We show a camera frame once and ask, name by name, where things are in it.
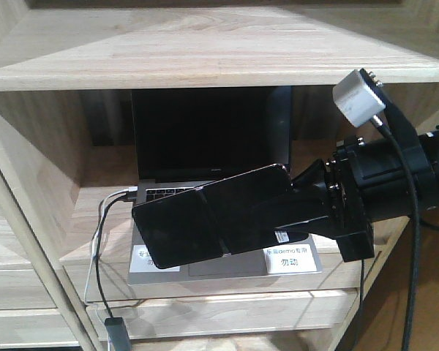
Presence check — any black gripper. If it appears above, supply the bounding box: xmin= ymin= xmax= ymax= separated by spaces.
xmin=276 ymin=137 xmax=430 ymax=262

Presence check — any black foldable smartphone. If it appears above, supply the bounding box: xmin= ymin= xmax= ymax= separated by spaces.
xmin=132 ymin=164 xmax=308 ymax=269

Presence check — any light wooden desk shelf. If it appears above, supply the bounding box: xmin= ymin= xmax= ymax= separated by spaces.
xmin=0 ymin=1 xmax=439 ymax=350

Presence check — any white right paper label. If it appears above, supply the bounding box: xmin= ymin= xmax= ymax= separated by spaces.
xmin=263 ymin=244 xmax=321 ymax=274

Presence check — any white paper label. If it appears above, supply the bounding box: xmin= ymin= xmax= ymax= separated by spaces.
xmin=263 ymin=244 xmax=321 ymax=274
xmin=129 ymin=244 xmax=180 ymax=273

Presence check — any grey laptop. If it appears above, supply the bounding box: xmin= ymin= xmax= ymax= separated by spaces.
xmin=127 ymin=86 xmax=322 ymax=285

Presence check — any white left paper label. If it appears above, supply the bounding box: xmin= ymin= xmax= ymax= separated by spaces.
xmin=129 ymin=244 xmax=180 ymax=273

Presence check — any grey adapter dongle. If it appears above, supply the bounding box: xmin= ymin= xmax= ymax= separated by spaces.
xmin=104 ymin=317 xmax=132 ymax=351

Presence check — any black right laptop cable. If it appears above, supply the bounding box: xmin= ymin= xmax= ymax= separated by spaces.
xmin=356 ymin=261 xmax=365 ymax=319

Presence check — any black laptop cable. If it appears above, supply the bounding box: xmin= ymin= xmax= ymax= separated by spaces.
xmin=356 ymin=261 xmax=365 ymax=319
xmin=93 ymin=193 xmax=136 ymax=321

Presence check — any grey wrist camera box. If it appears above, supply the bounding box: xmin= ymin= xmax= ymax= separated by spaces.
xmin=332 ymin=68 xmax=386 ymax=127

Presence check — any black camera cable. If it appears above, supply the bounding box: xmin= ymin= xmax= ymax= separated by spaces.
xmin=372 ymin=83 xmax=439 ymax=351

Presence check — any white laptop cable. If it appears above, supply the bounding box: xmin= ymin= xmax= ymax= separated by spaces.
xmin=83 ymin=186 xmax=137 ymax=304

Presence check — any black left laptop cable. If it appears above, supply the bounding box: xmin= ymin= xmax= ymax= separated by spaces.
xmin=93 ymin=193 xmax=136 ymax=321

